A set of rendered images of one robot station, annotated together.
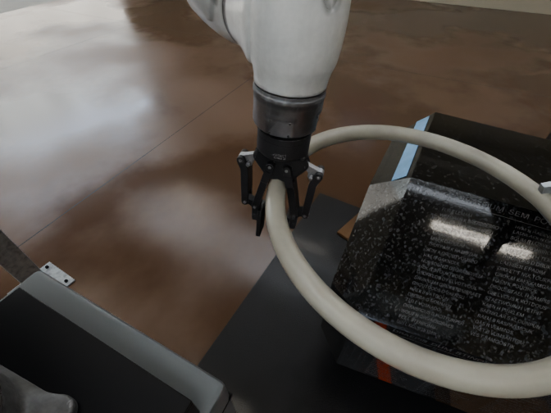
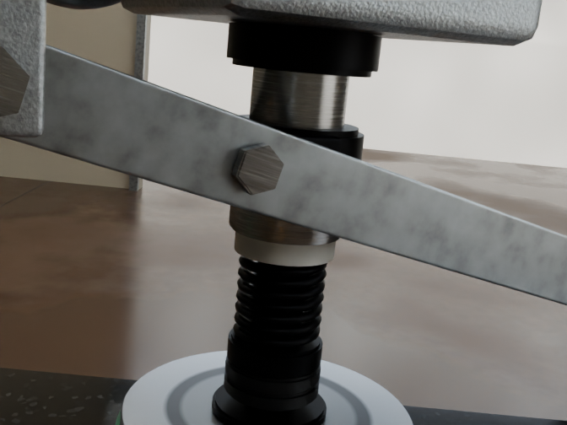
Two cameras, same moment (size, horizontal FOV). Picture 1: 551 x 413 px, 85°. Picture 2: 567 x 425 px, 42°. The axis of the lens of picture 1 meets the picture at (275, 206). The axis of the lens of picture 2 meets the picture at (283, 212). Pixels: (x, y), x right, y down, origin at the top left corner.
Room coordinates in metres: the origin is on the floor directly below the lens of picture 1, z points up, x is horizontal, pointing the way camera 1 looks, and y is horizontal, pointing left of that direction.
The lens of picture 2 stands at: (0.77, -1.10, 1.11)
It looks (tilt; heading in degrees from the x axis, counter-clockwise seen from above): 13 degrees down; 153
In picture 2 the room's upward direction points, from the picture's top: 5 degrees clockwise
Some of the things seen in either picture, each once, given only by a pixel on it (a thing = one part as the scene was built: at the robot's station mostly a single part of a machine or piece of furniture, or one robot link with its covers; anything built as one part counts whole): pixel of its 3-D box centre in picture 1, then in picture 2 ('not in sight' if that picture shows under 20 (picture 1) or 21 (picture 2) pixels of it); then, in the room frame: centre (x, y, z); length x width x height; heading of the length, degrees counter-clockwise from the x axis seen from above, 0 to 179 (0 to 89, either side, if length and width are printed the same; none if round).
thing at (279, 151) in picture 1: (282, 152); not in sight; (0.37, -0.01, 1.00); 0.08 x 0.07 x 0.09; 76
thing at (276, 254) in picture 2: not in sight; (286, 227); (0.32, -0.88, 0.99); 0.07 x 0.07 x 0.04
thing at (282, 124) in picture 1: (287, 105); not in sight; (0.37, -0.02, 1.07); 0.09 x 0.09 x 0.06
